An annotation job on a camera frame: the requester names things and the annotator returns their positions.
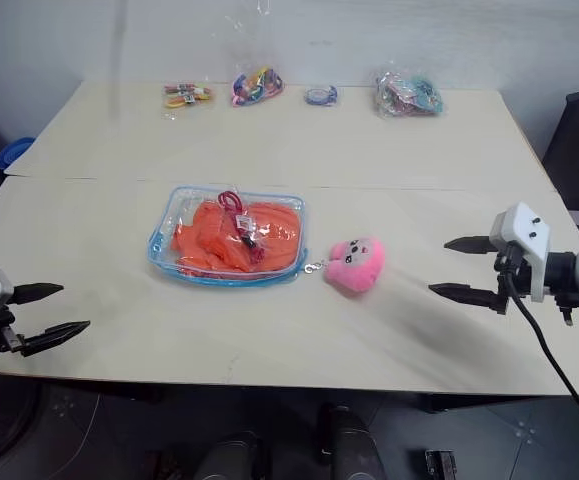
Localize short dark rounded shape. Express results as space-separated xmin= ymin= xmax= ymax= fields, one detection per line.
xmin=196 ymin=432 xmax=264 ymax=480

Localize clear blue-trimmed zipper pouch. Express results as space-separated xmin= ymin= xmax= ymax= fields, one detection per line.
xmin=146 ymin=185 xmax=311 ymax=290

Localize small black floor object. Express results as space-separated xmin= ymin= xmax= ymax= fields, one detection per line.
xmin=423 ymin=448 xmax=458 ymax=480

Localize pink plush keychain toy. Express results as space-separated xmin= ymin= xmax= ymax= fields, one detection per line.
xmin=323 ymin=236 xmax=387 ymax=297

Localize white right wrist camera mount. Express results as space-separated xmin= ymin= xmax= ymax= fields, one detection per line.
xmin=488 ymin=201 xmax=553 ymax=304

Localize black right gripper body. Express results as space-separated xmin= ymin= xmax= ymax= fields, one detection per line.
xmin=490 ymin=242 xmax=534 ymax=314

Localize red string in small packet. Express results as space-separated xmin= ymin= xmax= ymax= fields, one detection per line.
xmin=217 ymin=189 xmax=269 ymax=265

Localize blue bowl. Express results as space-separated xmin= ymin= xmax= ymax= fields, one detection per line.
xmin=0 ymin=137 xmax=37 ymax=172

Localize orange cloth shorts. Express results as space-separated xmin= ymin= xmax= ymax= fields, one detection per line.
xmin=170 ymin=199 xmax=304 ymax=276

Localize packet of colourful hair ties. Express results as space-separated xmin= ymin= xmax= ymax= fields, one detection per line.
xmin=162 ymin=81 xmax=217 ymax=119

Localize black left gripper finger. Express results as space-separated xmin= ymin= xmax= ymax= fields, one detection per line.
xmin=11 ymin=282 xmax=64 ymax=306
xmin=21 ymin=319 xmax=92 ymax=357

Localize tall dark rounded shape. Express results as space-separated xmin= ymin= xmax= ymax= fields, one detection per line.
xmin=318 ymin=404 xmax=386 ymax=480

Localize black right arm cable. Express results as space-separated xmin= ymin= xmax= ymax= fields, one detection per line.
xmin=494 ymin=242 xmax=579 ymax=451

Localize clear bag of colourful bands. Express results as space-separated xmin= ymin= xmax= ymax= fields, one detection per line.
xmin=223 ymin=14 xmax=287 ymax=109

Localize silver keychain clasp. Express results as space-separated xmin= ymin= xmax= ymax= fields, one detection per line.
xmin=302 ymin=258 xmax=331 ymax=278

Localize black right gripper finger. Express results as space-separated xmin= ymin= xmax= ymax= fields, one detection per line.
xmin=427 ymin=282 xmax=508 ymax=315
xmin=443 ymin=235 xmax=493 ymax=256

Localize clear bag of colourful stickers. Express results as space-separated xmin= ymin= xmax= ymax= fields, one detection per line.
xmin=373 ymin=68 xmax=446 ymax=121

